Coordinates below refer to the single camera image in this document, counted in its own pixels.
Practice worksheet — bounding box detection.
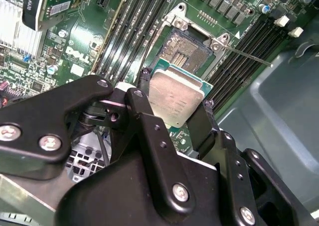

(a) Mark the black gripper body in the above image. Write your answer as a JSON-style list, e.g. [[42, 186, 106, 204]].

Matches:
[[56, 150, 234, 226]]

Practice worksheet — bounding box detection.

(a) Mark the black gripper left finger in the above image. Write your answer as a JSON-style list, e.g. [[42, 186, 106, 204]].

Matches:
[[0, 67, 197, 218]]

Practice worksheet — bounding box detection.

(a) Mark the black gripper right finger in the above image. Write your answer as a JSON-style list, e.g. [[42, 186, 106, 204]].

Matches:
[[186, 99, 309, 226]]

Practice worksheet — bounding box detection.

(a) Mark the silver topped CPU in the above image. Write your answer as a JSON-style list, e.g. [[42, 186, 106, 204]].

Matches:
[[149, 58, 214, 134]]

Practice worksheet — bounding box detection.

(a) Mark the thin wire locking lever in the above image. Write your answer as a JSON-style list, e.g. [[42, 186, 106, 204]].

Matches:
[[217, 43, 274, 68]]

